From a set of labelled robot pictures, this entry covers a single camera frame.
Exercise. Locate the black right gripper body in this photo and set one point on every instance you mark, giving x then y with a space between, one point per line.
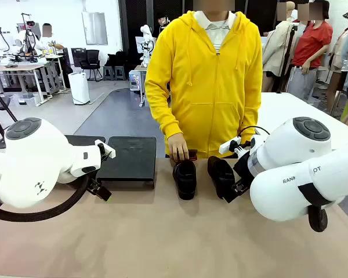
245 171

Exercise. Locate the black leather shoe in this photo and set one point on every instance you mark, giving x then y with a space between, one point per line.
220 173
185 179

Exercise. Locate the person's right forearm yellow sleeve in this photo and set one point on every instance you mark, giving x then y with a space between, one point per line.
166 121

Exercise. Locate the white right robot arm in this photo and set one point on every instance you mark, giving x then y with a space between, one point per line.
293 185

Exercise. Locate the person's left forearm yellow sleeve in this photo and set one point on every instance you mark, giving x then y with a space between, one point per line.
249 116

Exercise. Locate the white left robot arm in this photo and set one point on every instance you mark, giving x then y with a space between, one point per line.
32 162

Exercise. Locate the black shoe stand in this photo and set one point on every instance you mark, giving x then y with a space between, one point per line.
130 159
84 139

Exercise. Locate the person's right hand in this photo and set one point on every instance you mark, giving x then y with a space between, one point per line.
178 147

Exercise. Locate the white octagonal table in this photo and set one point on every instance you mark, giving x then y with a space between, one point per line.
284 110

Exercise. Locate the person in yellow hoodie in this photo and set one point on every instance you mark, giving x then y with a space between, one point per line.
206 87

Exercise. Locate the white air purifier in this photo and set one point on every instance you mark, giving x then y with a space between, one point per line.
79 88

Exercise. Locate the lit computer case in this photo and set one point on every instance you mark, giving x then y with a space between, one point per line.
134 81

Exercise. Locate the clear plastic storage bin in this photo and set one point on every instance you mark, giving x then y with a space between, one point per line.
26 100

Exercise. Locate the grey stool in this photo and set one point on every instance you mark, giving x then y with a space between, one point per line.
108 72
119 72

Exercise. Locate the mannequin in beige coat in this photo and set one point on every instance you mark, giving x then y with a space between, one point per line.
278 49

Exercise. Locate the black office chair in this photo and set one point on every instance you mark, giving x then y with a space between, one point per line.
92 59

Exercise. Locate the black bag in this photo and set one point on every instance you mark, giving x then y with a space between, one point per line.
117 59

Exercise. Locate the black monitor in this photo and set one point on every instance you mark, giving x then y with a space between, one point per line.
78 56

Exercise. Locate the mannequin in red t-shirt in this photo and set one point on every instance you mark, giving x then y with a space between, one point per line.
310 43

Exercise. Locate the white lab desk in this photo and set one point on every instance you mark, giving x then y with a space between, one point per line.
17 68

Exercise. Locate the mannequin with bucket hat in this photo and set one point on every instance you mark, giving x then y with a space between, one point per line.
340 49

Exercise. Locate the seated person white shirt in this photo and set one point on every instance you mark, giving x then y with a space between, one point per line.
43 43

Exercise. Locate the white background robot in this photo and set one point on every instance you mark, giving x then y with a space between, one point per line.
146 30

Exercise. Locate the background person in black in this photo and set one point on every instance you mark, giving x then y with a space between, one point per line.
162 21

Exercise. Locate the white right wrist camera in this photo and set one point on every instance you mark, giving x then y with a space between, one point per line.
227 147

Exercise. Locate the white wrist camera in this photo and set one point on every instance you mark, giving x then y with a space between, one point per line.
227 147
107 150

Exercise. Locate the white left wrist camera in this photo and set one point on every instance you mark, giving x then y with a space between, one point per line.
107 150

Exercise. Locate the black tripod with camera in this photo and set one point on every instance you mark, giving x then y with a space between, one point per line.
288 52

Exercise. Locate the grey wall panel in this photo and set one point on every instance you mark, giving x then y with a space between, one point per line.
94 29

